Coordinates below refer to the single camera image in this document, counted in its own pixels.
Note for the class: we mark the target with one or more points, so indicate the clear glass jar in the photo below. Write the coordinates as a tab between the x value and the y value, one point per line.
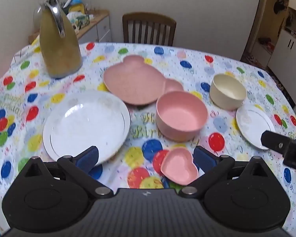
37	17

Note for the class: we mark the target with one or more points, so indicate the white mug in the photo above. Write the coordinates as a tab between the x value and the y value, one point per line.
75	27

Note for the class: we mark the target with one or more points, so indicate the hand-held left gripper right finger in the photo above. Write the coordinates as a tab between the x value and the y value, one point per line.
204	159

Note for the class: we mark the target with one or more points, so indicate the small white plate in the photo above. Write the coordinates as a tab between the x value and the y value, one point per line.
251	123

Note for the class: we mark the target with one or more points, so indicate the pink heart-shaped dish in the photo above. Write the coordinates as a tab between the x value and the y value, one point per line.
178	165

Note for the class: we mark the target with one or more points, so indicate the pink bear-shaped plate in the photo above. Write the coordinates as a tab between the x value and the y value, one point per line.
133	81

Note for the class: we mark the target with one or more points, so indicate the yellow and black bag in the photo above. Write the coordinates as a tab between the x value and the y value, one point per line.
77	7

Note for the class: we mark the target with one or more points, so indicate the large white plate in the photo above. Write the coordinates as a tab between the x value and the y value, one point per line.
83	126

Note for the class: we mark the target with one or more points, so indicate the green tissue box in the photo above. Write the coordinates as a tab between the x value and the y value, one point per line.
82	21

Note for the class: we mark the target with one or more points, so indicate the gold thermos jug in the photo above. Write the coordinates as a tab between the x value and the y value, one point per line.
59	54

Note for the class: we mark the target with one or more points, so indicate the group of shoes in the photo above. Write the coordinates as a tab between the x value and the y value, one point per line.
252	59

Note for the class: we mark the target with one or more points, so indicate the brown wooden chair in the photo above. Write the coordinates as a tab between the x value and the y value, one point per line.
148	17

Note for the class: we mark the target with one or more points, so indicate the pink bowl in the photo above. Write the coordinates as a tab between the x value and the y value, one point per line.
180	118

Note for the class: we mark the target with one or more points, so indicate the cream bowl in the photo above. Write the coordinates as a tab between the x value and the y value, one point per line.
227	91

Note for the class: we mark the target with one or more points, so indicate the white checked cloth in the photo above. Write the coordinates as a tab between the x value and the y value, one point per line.
24	54

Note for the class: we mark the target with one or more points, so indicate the black hanging bag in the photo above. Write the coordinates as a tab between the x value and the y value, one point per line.
278	5

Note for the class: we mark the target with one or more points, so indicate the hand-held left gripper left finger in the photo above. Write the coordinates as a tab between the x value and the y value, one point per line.
87	159

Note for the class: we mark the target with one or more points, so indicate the balloon print tablecloth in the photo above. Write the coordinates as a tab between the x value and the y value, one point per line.
199	64

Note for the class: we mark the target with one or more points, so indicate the white cupboard unit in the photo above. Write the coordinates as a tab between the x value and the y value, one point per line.
286	47

